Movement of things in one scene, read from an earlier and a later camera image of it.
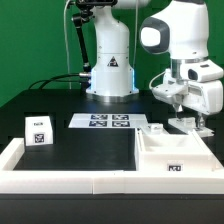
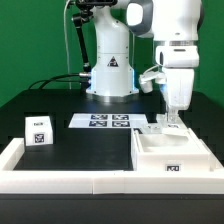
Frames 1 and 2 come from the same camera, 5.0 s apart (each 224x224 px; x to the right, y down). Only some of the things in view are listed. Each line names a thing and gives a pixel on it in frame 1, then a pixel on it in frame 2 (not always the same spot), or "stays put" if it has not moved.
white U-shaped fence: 102,182 stays put
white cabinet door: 188,123 -> 174,129
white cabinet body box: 173,153 stays put
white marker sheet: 107,120 stays put
